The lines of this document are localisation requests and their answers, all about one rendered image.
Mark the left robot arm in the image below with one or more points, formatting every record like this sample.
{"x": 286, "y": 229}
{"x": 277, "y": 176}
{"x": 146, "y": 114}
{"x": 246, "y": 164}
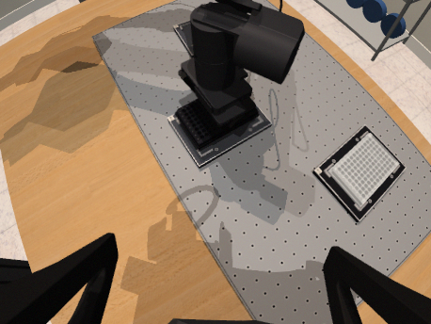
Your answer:
{"x": 266, "y": 41}

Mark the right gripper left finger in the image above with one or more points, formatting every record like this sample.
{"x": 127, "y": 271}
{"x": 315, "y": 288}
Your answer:
{"x": 36, "y": 298}

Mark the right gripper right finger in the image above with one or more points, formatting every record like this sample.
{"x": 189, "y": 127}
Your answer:
{"x": 394, "y": 302}

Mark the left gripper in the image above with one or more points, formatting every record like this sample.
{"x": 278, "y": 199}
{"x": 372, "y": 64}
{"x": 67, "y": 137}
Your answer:
{"x": 219, "y": 86}

